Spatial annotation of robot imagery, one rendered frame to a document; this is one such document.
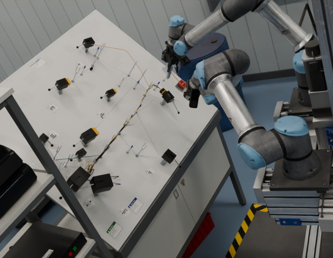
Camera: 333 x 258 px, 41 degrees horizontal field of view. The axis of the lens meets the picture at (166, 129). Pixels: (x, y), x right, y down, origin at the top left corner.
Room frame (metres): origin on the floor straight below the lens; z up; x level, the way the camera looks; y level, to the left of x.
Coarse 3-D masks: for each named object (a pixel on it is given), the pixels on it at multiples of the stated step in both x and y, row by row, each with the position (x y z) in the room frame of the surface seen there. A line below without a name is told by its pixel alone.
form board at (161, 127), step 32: (96, 32) 2.78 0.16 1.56; (64, 64) 2.51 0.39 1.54; (96, 64) 2.57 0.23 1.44; (128, 64) 2.63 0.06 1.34; (160, 64) 2.69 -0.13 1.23; (32, 96) 2.29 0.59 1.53; (64, 96) 2.33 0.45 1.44; (96, 96) 2.38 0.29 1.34; (128, 96) 2.42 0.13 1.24; (160, 96) 2.47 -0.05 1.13; (0, 128) 2.09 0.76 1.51; (64, 128) 2.16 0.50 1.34; (96, 128) 2.20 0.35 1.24; (128, 128) 2.24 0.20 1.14; (160, 128) 2.28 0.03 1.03; (192, 128) 2.32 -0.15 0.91; (32, 160) 1.97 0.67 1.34; (64, 160) 2.00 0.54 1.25; (128, 160) 2.07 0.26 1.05; (160, 160) 2.10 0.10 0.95; (128, 192) 1.91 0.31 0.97; (96, 224) 1.74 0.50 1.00; (128, 224) 1.76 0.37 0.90
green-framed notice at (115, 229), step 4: (112, 224) 1.75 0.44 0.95; (116, 224) 1.75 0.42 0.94; (108, 228) 1.73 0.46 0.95; (112, 228) 1.73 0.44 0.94; (116, 228) 1.73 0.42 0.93; (120, 228) 1.74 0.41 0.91; (108, 232) 1.71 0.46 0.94; (112, 232) 1.71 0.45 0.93; (116, 232) 1.72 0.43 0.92; (112, 236) 1.70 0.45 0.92; (116, 236) 1.70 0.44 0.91
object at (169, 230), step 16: (176, 192) 2.07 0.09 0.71; (160, 208) 1.94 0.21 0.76; (176, 208) 2.02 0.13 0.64; (160, 224) 1.90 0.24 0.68; (176, 224) 1.98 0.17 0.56; (192, 224) 2.07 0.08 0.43; (144, 240) 1.80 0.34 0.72; (160, 240) 1.87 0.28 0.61; (176, 240) 1.94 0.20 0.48; (128, 256) 1.70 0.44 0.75; (144, 256) 1.76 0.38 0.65; (160, 256) 1.83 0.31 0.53
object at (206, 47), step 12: (216, 36) 3.78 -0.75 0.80; (192, 48) 3.75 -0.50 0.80; (204, 48) 3.65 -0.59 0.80; (216, 48) 3.54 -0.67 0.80; (228, 48) 3.64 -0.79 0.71; (192, 60) 3.53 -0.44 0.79; (180, 72) 3.64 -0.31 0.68; (192, 72) 3.53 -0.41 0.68; (240, 96) 3.59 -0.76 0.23; (228, 120) 3.49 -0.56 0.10
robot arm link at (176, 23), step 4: (172, 16) 2.30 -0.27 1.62; (176, 16) 2.30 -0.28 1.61; (180, 16) 2.30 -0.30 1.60; (172, 20) 2.27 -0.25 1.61; (176, 20) 2.26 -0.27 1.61; (180, 20) 2.26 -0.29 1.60; (172, 24) 2.27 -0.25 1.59; (176, 24) 2.25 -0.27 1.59; (180, 24) 2.25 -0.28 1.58; (172, 28) 2.27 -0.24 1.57; (176, 28) 2.26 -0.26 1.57; (180, 28) 2.25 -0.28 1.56; (172, 32) 2.27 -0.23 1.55; (176, 32) 2.26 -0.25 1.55; (180, 32) 2.24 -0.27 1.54; (168, 36) 2.31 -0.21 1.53; (172, 36) 2.28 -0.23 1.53; (176, 36) 2.27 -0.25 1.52; (180, 36) 2.27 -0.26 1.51
